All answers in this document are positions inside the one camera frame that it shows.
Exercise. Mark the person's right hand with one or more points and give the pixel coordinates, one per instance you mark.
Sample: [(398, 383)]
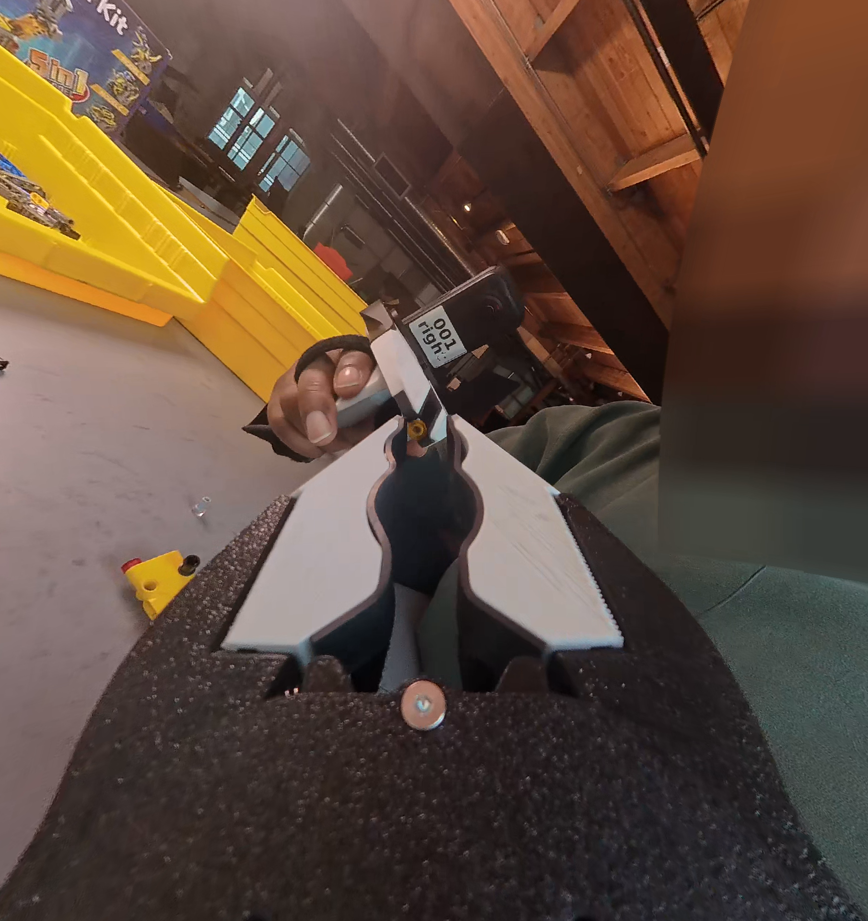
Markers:
[(290, 410)]

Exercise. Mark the heap of dark grey lego parts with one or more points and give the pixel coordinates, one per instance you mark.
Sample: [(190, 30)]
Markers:
[(24, 194)]

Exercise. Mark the yellow parts bin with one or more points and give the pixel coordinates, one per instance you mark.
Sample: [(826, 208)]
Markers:
[(261, 338), (117, 237), (297, 266)]

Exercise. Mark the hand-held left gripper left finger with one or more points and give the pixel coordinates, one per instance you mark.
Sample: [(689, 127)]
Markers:
[(312, 568)]

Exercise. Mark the blue lego set box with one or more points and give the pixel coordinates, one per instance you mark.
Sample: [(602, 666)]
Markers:
[(81, 50)]

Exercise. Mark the yellow lego beam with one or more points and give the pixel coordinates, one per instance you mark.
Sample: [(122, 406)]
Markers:
[(160, 579)]

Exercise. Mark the person's green sweatshirt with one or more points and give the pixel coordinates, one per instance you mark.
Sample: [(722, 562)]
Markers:
[(801, 683)]

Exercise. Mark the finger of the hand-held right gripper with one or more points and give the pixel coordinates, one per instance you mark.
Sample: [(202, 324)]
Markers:
[(440, 432), (398, 367)]

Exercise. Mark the orange round lego stud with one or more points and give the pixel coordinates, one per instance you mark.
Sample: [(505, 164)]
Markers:
[(416, 429)]

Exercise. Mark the clear round lego piece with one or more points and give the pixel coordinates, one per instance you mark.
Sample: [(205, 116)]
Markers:
[(202, 506)]

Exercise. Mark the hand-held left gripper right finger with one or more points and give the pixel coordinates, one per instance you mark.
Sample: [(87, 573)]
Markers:
[(535, 568)]

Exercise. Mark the paned window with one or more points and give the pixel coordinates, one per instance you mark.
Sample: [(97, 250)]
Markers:
[(253, 138), (284, 164), (231, 115)]

